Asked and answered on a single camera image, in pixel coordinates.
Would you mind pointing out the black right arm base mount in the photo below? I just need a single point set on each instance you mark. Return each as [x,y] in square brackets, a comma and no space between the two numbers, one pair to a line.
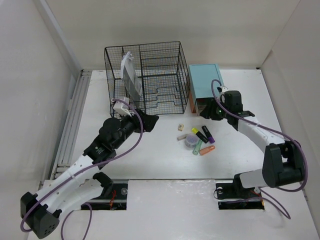
[231,197]

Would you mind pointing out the grey worn eraser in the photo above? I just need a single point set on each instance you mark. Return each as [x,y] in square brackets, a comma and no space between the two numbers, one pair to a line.
[182,137]

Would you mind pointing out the orange correction tape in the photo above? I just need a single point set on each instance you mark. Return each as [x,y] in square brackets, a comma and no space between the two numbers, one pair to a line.
[206,150]

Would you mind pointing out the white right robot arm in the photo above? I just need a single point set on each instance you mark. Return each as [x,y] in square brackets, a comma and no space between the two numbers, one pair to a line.
[284,161]

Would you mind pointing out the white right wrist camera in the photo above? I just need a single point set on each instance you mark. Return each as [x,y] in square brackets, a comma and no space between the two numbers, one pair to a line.
[221,93]

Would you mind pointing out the aluminium rail frame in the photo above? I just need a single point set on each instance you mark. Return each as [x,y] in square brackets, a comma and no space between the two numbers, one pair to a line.
[66,143]

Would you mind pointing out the clear jar of paper clips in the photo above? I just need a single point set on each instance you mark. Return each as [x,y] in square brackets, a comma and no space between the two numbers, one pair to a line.
[191,140]

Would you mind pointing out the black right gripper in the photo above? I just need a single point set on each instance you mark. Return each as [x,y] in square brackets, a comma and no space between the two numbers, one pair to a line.
[208,112]

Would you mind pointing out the beige eraser with barcode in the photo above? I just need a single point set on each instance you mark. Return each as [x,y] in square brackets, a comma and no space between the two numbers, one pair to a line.
[180,127]

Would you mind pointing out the yellow highlighter marker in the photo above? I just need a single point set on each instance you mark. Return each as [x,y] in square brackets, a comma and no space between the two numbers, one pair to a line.
[199,135]

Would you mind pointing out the black wire mesh desk organizer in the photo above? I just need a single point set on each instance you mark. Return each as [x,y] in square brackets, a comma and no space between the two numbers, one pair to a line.
[161,69]

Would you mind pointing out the purple highlighter marker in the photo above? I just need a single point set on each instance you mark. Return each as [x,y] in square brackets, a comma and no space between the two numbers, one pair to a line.
[208,134]

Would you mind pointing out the green correction tape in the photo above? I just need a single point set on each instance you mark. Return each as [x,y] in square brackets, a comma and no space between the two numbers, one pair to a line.
[197,147]

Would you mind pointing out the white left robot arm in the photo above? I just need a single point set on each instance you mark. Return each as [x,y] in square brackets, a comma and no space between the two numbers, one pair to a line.
[48,208]

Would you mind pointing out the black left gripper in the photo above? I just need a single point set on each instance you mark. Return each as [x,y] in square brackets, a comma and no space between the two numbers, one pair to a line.
[148,121]

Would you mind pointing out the blue orange drawer box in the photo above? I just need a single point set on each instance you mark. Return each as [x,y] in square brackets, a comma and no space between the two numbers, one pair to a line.
[201,76]

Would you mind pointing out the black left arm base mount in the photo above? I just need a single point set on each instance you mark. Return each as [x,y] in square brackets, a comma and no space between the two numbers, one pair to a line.
[113,196]

